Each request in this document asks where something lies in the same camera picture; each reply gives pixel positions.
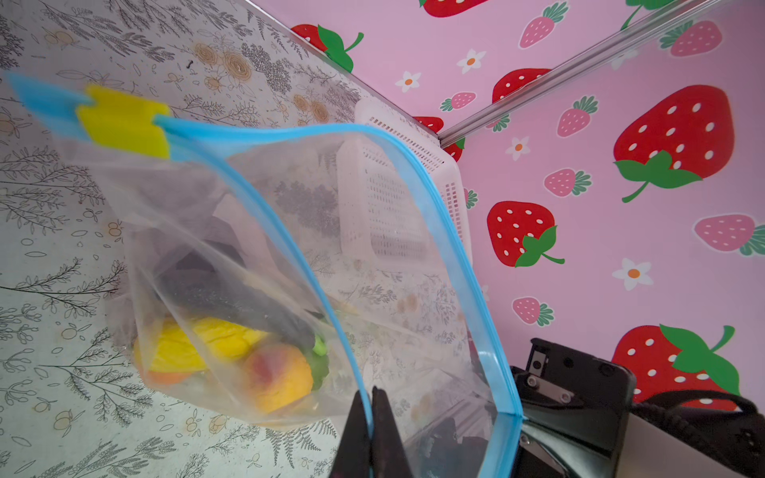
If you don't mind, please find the orange toy fruit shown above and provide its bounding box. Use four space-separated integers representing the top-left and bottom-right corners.
135 360 191 386

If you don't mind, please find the clear zip top bag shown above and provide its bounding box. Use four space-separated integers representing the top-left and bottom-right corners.
10 75 523 477

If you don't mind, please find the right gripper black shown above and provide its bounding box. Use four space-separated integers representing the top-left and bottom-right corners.
512 338 637 477

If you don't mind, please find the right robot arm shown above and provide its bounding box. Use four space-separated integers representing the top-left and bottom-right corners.
512 326 764 477

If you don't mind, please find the green leaf toy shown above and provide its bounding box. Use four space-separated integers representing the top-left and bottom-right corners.
305 335 330 390

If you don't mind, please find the dark cucumber toy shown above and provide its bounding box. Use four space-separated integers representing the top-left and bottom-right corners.
159 269 316 350

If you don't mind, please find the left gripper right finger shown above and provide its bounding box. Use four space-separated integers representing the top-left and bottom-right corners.
371 388 412 478

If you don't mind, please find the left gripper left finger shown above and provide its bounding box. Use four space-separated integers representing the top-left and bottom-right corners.
329 392 372 478

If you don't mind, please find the white plastic basket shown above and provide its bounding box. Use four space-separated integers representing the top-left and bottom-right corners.
336 99 472 272

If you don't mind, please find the yellow banana toy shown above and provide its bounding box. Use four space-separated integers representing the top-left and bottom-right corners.
133 317 272 374

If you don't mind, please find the yellow bell pepper toy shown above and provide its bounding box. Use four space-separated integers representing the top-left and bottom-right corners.
244 343 314 413

